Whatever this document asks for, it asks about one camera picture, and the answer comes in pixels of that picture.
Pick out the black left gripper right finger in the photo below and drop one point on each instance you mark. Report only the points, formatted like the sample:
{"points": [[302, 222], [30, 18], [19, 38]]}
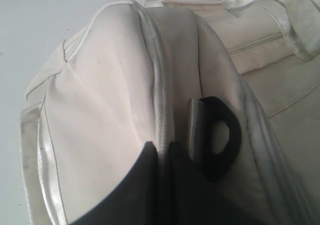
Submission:
{"points": [[193, 198]]}

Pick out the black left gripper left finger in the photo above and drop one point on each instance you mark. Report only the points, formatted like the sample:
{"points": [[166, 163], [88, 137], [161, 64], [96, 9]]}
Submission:
{"points": [[141, 198]]}

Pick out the cream fabric duffel bag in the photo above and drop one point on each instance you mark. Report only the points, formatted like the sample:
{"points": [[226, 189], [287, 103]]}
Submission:
{"points": [[236, 82]]}

